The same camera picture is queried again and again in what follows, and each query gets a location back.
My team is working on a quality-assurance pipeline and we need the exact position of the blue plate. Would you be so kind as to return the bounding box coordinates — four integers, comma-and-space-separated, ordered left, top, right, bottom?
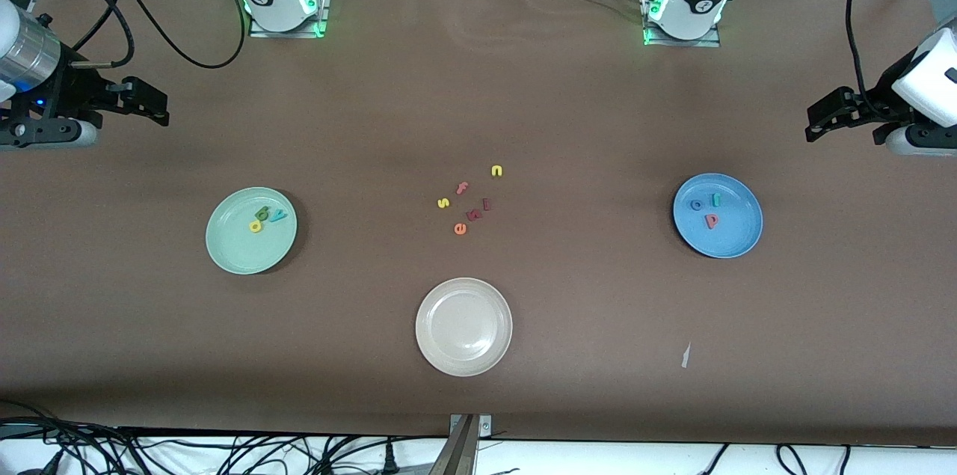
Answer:
672, 173, 764, 260

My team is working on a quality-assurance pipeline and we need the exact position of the green plate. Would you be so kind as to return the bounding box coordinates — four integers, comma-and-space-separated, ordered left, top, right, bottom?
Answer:
206, 186, 298, 275

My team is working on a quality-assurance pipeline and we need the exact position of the beige plate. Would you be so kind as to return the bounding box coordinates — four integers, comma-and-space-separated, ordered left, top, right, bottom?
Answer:
415, 278, 514, 377

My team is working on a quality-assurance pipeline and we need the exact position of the grey support beam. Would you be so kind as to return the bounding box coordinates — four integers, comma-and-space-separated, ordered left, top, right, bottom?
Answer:
428, 415, 479, 475

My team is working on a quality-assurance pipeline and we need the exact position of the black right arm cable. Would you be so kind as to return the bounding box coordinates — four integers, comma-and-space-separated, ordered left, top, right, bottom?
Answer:
45, 0, 248, 71

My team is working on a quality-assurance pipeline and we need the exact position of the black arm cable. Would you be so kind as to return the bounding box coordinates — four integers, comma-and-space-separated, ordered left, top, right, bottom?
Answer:
844, 0, 880, 103
45, 0, 248, 71

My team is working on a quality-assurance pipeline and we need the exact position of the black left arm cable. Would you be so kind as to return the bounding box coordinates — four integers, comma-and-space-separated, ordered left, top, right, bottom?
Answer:
844, 0, 880, 103

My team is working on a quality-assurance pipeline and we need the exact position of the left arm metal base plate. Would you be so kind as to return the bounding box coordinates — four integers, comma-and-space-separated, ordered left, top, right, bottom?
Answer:
640, 0, 722, 49

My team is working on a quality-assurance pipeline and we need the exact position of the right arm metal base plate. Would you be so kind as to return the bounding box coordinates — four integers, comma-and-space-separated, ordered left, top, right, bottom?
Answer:
248, 0, 331, 39

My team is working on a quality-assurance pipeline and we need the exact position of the black floor cable bundle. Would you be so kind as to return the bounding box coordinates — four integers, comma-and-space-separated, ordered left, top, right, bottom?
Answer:
0, 399, 449, 475

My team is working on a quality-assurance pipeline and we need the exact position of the metal table edge bracket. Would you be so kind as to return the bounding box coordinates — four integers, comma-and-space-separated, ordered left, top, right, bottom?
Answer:
450, 414, 493, 438

